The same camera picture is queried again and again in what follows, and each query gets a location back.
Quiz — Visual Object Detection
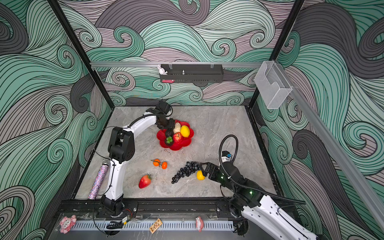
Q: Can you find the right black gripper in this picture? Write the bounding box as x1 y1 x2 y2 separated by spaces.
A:
199 162 238 195

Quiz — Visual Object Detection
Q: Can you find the cream white fake pear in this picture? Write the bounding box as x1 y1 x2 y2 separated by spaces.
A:
173 122 182 134

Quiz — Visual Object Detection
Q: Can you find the small yellow fake lemon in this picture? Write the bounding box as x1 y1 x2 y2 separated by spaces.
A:
197 170 206 181

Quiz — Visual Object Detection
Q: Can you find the red wrinkled fake pepper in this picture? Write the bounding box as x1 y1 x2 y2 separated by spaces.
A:
173 132 183 143

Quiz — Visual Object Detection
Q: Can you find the large yellow fake lemon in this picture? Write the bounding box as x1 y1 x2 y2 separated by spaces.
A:
180 125 191 138

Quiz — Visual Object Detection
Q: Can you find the red flower-shaped fruit bowl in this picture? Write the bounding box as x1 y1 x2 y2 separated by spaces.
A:
157 120 195 151

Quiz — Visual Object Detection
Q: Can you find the red fake strawberry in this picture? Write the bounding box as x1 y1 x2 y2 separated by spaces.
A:
139 174 152 189

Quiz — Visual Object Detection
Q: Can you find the dark brown fake avocado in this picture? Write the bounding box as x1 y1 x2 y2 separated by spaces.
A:
165 129 174 138

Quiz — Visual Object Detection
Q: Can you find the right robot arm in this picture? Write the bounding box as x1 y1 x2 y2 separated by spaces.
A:
203 135 326 240

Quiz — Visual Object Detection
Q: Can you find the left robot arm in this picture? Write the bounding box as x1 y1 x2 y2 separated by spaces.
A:
101 101 175 218

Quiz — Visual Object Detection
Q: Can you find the black fake grape bunch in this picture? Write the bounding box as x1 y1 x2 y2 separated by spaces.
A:
171 162 203 184

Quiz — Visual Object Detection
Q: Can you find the orange fake tomato left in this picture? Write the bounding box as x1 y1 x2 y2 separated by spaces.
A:
152 159 162 167

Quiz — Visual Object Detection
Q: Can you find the orange fake tomato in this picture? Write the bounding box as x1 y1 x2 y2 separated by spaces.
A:
162 162 168 170
152 159 162 167

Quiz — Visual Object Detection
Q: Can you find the orange fake tomato right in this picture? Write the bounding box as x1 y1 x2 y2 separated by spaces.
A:
162 162 168 170

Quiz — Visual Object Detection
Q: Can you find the white rabbit figurine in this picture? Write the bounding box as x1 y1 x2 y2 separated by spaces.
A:
157 65 168 75

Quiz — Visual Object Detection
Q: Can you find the pink figurine middle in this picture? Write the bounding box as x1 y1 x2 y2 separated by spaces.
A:
196 216 204 232

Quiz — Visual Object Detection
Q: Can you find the wooden tag sign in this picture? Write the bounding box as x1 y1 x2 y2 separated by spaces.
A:
149 219 163 234

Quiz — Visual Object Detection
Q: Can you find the purple glitter microphone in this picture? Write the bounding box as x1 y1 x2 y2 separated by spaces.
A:
88 163 109 200

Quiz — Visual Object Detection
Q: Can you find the pink plush toy left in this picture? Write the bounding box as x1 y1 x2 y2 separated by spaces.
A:
60 215 77 234

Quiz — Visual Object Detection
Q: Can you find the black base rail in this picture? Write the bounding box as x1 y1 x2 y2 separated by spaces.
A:
58 197 235 219

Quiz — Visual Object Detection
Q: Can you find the black wall shelf tray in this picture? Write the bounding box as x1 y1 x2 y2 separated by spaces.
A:
159 65 224 86

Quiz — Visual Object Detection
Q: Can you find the white slotted cable duct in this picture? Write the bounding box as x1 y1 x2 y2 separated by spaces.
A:
71 220 234 232

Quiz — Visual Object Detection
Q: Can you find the aluminium wall rail back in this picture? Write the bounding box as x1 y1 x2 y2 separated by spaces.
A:
90 61 263 68

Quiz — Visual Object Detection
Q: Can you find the aluminium wall rail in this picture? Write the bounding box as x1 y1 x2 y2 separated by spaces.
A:
90 61 263 68
275 63 384 230

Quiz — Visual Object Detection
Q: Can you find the clear acrylic wall box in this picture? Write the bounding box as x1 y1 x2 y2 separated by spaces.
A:
255 61 292 110

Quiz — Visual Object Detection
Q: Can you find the aluminium wall rail right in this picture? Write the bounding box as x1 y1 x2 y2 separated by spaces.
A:
275 63 384 230

